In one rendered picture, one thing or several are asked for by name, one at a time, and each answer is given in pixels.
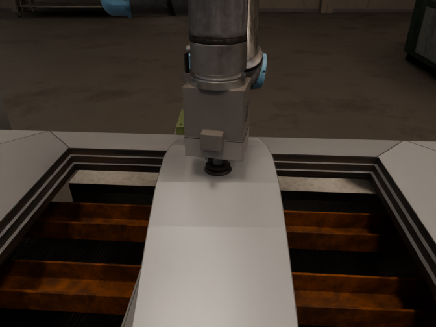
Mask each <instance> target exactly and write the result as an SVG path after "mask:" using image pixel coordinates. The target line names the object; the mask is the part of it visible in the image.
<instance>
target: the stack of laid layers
mask: <svg viewBox="0 0 436 327"><path fill-rule="evenodd" d="M165 154H166V151H139V150H116V149H73V148H68V150H67V151H66V152H65V153H63V155H61V157H60V158H59V159H58V160H57V161H56V162H55V163H54V165H53V166H52V167H51V168H50V169H49V170H48V171H47V172H46V174H44V175H43V176H42V177H41V179H39V181H38V182H37V183H36V184H35V185H34V186H33V187H32V188H31V190H30V191H29V192H28V193H27V194H26V195H25V196H24V197H23V198H22V199H21V200H20V201H19V202H18V203H17V204H16V206H15V207H14V208H13V209H12V210H11V211H10V212H9V213H8V215H7V216H6V217H5V218H4V219H3V220H2V221H1V222H0V265H1V264H2V263H3V262H4V260H5V259H6V257H7V256H8V255H9V254H10V253H11V252H12V250H13V249H14V247H15V246H16V245H17V244H18V243H19V241H20V240H21V238H22V237H23V236H24V235H25V234H26V233H27V231H28V230H29V228H30V227H31V226H32V225H33V224H34V222H35V221H36V220H37V218H39V216H40V215H41V214H42V212H43V211H44V209H46V207H47V206H48V205H49V203H50V202H51V201H52V200H53V199H54V197H55V196H56V194H57V193H58V192H59V191H60V190H61V188H62V187H63V186H64V184H65V183H66V182H67V181H68V180H69V178H70V177H71V175H72V174H73V173H74V172H75V171H76V170H91V171H130V172H150V173H159V171H160V168H161V164H162V161H163V158H164V155H165ZM272 156H273V159H274V164H275V167H276V172H277V175H278V176H288V177H308V178H347V179H367V180H370V182H371V184H372V186H373V188H374V189H375V191H376V193H377V194H378V196H379V198H380V200H381V202H382V204H383V205H384V207H385V209H386V211H387V213H388V214H389V217H390V218H391V220H392V222H393V223H394V225H395V227H396V229H397V230H398V233H399V234H400V236H401V238H402V239H403V241H404V243H405V245H406V247H407V249H408V251H409V252H410V254H411V256H412V257H413V259H414V261H415V263H416V264H417V267H418V268H419V270H420V272H421V274H422V275H423V277H424V279H425V281H426V283H427V285H428V286H429V288H430V290H431V292H432V293H433V296H434V297H435V299H436V244H435V242H434V241H433V240H432V238H431V236H430V235H429V234H428V232H427V230H426V229H425V228H424V226H423V224H422V223H421V222H420V220H419V218H418V217H417V215H416V214H415V212H414V211H413V209H412V207H411V206H410V205H409V203H408V201H407V200H406V198H405V197H404V196H403V194H402V192H401V191H400V190H399V188H398V186H397V185H396V184H395V182H394V180H393V179H392V178H391V176H390V174H389V173H388V172H387V170H386V168H385V167H384V166H383V164H382V163H381V161H380V159H379V158H378V157H358V156H314V155H292V154H272ZM140 271H141V269H140ZM140 271H139V274H138V278H137V280H136V284H135V286H134V290H133V292H132V296H131V298H130V302H129V304H128V308H127V311H126V313H125V317H124V319H123V323H122V325H121V327H132V321H133V316H134V308H135V303H136V295H137V291H138V283H139V276H140Z"/></svg>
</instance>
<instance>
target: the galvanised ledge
mask: <svg viewBox="0 0 436 327"><path fill-rule="evenodd" d="M158 174H159V173H150V172H130V171H91V170H78V171H77V173H76V174H75V176H74V177H73V178H72V179H71V180H70V182H69V188H70V191H72V192H90V193H126V194H144V195H153V194H154V190H155V186H156V181H157V178H158ZM278 180H279V183H280V191H281V196H282V199H287V200H322V201H341V202H376V203H382V202H381V200H380V198H379V196H378V194H377V193H376V191H375V189H374V188H373V186H372V184H371V182H370V180H367V179H347V178H308V177H288V176H278Z"/></svg>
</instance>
